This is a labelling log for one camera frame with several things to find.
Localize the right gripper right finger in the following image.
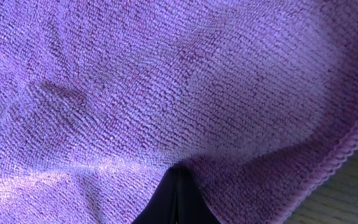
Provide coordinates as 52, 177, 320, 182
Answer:
177, 167, 220, 224

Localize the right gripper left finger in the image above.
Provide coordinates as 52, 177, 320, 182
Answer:
132, 168, 178, 224

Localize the purple microfiber cloth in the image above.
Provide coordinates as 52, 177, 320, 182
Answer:
0, 0, 358, 223

